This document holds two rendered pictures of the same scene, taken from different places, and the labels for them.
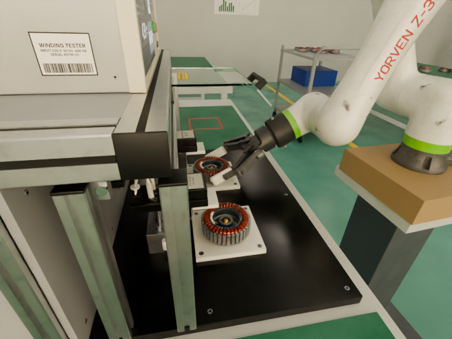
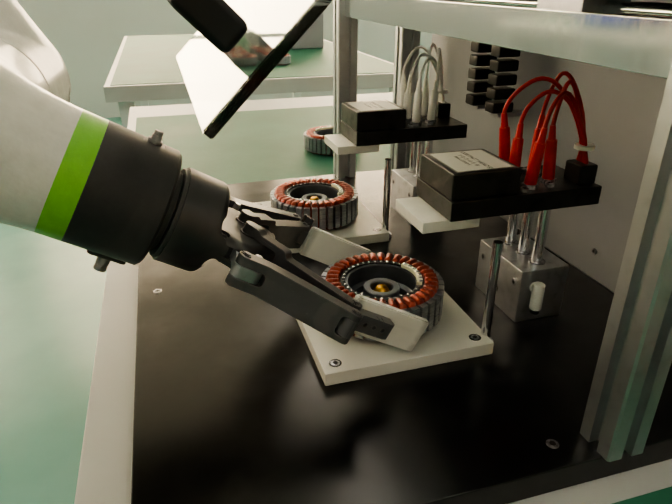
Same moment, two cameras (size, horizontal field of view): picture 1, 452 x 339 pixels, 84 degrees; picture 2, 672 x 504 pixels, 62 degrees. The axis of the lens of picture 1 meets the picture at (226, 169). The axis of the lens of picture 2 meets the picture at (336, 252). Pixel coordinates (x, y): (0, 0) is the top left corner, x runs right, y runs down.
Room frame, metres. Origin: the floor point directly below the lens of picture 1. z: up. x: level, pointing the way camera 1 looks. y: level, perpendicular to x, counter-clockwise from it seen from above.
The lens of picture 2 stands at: (1.11, -0.04, 1.06)
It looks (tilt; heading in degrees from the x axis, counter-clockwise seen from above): 26 degrees down; 175
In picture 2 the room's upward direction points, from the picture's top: straight up
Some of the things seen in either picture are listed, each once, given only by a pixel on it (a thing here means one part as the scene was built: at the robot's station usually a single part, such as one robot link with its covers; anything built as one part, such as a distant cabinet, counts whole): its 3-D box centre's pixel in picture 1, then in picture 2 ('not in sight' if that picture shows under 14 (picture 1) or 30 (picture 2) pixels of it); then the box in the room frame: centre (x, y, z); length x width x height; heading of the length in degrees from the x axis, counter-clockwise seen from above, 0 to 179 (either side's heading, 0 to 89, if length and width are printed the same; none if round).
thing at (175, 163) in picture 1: (173, 110); (441, 17); (0.53, 0.12, 1.03); 0.62 x 0.01 x 0.03; 11
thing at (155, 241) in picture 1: (161, 230); (417, 194); (0.41, 0.14, 0.80); 0.08 x 0.05 x 0.06; 11
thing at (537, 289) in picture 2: not in sight; (536, 298); (0.69, 0.19, 0.80); 0.01 x 0.01 x 0.03; 11
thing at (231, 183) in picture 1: (211, 175); (380, 316); (0.67, 0.04, 0.78); 0.15 x 0.15 x 0.01; 11
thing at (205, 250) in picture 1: (225, 230); (314, 220); (0.43, 0.00, 0.78); 0.15 x 0.15 x 0.01; 11
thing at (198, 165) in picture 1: (211, 169); (381, 293); (0.67, 0.04, 0.80); 0.11 x 0.11 x 0.04
